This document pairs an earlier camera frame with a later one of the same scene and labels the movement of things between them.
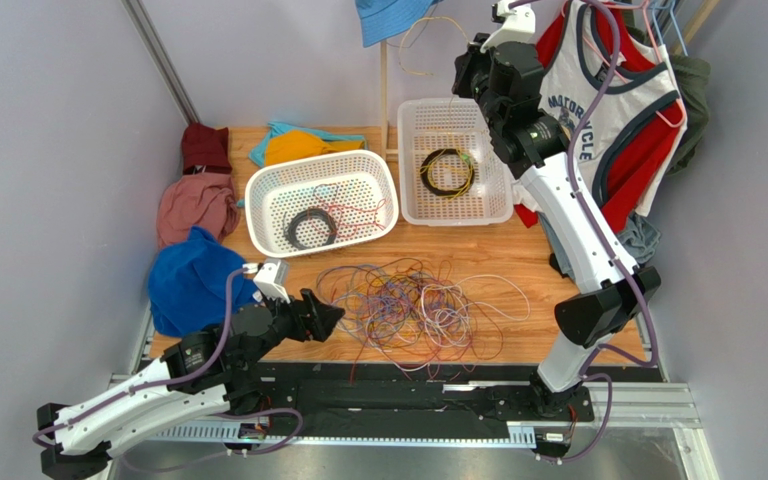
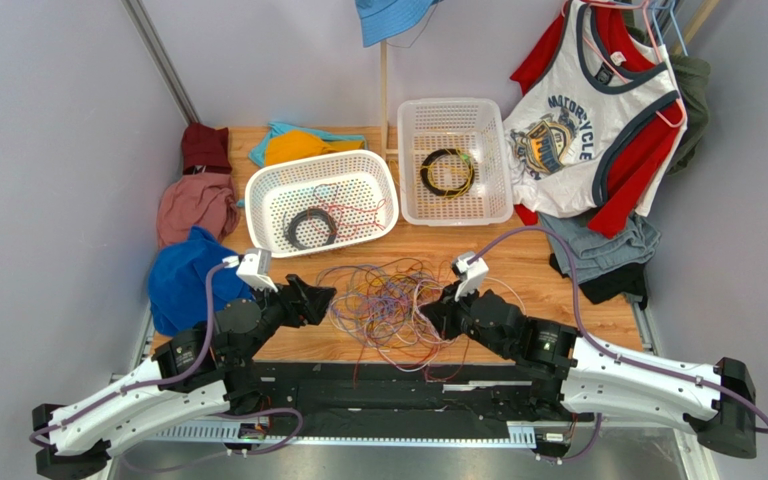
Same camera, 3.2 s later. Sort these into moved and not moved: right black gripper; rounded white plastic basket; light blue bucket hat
Moved: right black gripper
Not moved: rounded white plastic basket; light blue bucket hat
